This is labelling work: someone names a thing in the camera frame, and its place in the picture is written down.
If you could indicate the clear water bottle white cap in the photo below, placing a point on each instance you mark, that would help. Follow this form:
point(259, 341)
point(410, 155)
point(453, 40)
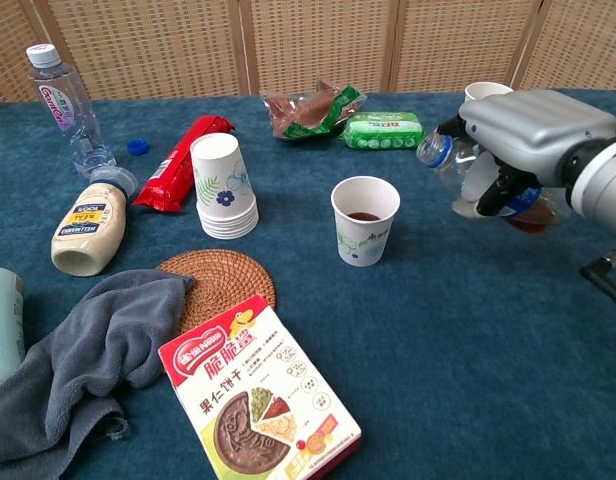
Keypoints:
point(68, 110)

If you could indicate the red biscuit packet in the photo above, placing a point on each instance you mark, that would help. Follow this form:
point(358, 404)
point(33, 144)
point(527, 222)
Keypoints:
point(173, 170)

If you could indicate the wicker folding screen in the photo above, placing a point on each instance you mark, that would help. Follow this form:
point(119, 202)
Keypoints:
point(318, 45)

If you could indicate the round rattan coaster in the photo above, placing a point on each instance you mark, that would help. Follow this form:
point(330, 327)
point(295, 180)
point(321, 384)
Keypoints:
point(228, 280)

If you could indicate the green snack packet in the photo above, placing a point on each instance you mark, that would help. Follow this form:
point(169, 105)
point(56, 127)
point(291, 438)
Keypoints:
point(383, 131)

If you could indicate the cream mayonnaise squeeze bottle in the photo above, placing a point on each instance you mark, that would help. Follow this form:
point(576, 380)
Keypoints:
point(90, 230)

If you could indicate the clear bag of brown beans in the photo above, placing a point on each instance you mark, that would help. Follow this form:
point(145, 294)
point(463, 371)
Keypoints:
point(308, 112)

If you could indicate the paper cup blue flower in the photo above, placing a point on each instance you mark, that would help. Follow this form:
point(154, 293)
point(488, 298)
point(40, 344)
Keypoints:
point(485, 92)

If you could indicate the blue bottle cap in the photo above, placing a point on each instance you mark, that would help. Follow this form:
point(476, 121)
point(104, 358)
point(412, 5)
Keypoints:
point(138, 146)

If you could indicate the red white biscuit box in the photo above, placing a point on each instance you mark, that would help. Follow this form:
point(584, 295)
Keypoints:
point(258, 395)

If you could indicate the grey towel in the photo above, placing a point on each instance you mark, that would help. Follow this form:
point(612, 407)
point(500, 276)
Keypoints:
point(88, 360)

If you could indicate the white bottle light blue label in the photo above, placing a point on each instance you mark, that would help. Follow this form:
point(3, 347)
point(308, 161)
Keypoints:
point(3, 320)

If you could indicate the small water bottle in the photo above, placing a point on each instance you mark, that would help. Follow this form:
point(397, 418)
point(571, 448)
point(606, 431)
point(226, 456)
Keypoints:
point(450, 165)

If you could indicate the stack of inverted paper cups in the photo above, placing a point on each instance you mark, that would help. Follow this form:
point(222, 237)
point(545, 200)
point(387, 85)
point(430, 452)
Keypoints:
point(223, 190)

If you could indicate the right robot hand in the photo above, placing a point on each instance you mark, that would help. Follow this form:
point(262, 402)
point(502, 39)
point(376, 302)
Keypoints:
point(533, 130)

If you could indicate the paper cup green print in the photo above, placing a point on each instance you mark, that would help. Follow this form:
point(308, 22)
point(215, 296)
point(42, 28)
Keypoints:
point(365, 240)

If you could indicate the blue table cloth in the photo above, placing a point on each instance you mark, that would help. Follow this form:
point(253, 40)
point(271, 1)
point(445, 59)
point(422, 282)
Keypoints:
point(463, 350)

